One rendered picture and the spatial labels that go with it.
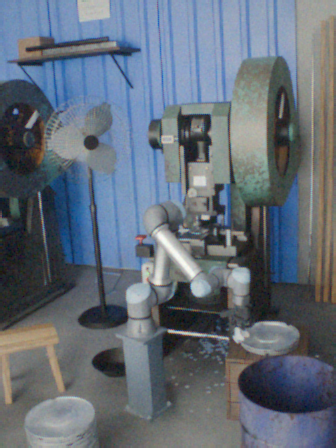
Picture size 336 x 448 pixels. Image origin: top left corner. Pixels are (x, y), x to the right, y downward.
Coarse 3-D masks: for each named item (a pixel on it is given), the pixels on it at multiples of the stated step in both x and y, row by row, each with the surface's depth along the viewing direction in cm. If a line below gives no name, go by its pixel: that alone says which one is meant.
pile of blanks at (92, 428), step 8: (96, 424) 214; (80, 432) 200; (88, 432) 204; (96, 432) 212; (32, 440) 201; (40, 440) 198; (48, 440) 197; (56, 440) 196; (64, 440) 197; (72, 440) 198; (80, 440) 201; (88, 440) 204; (96, 440) 212
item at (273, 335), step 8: (248, 328) 262; (256, 328) 261; (264, 328) 261; (272, 328) 260; (280, 328) 259; (288, 328) 259; (256, 336) 252; (264, 336) 251; (272, 336) 250; (280, 336) 251; (288, 336) 250; (296, 336) 249; (248, 344) 246; (256, 344) 245; (264, 344) 244; (272, 344) 244; (280, 344) 243; (288, 344) 243
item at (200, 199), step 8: (192, 160) 306; (200, 160) 300; (208, 160) 300; (192, 168) 299; (200, 168) 297; (208, 168) 295; (192, 176) 300; (200, 176) 298; (208, 176) 296; (192, 184) 302; (200, 184) 299; (208, 184) 298; (192, 192) 301; (200, 192) 301; (208, 192) 299; (192, 200) 301; (200, 200) 299; (208, 200) 300; (216, 200) 305; (192, 208) 302; (200, 208) 300; (208, 208) 300; (216, 208) 305
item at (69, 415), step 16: (48, 400) 222; (64, 400) 222; (80, 400) 222; (32, 416) 211; (48, 416) 210; (64, 416) 210; (80, 416) 210; (32, 432) 201; (48, 432) 200; (64, 432) 200
